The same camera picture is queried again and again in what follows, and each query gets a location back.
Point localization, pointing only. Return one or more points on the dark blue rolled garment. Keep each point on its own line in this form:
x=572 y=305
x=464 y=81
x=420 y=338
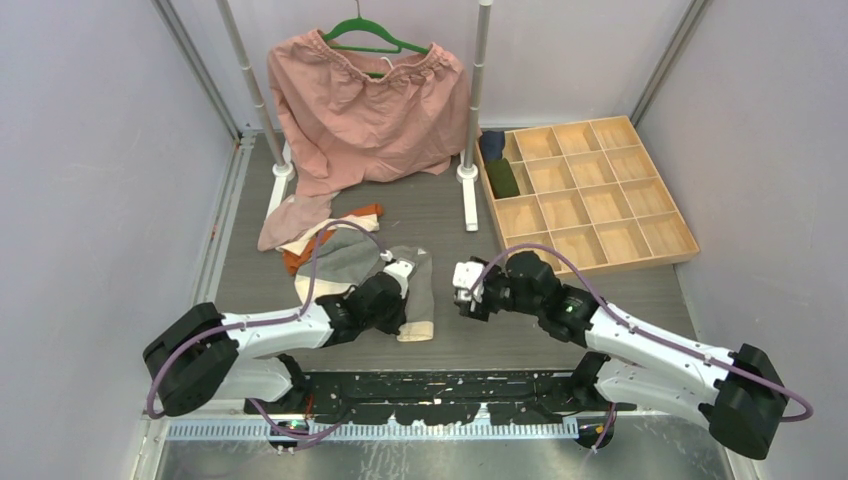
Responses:
x=492 y=144

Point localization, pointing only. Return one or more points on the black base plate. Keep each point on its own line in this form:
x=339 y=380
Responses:
x=510 y=397

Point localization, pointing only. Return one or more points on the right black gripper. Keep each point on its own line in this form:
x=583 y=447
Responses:
x=483 y=309

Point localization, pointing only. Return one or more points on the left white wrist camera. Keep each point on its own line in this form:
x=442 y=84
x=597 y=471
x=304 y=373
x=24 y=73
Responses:
x=399 y=269

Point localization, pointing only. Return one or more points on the pink shorts on hanger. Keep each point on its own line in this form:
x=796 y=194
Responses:
x=349 y=118

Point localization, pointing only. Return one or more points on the dark green rolled garment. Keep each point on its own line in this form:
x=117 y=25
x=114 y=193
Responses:
x=502 y=179

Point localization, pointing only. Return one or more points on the orange underwear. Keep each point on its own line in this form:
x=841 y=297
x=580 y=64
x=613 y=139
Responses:
x=297 y=252

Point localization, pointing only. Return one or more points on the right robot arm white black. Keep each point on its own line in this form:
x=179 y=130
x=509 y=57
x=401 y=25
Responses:
x=736 y=395

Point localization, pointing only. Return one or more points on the wooden compartment tray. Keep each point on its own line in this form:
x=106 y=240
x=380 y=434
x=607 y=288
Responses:
x=591 y=194

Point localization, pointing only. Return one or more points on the grey underwear cream waistband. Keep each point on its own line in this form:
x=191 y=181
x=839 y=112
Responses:
x=420 y=306
x=344 y=260

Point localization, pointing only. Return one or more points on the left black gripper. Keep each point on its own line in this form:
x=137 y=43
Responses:
x=399 y=318

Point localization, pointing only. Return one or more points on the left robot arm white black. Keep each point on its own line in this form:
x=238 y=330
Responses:
x=209 y=355

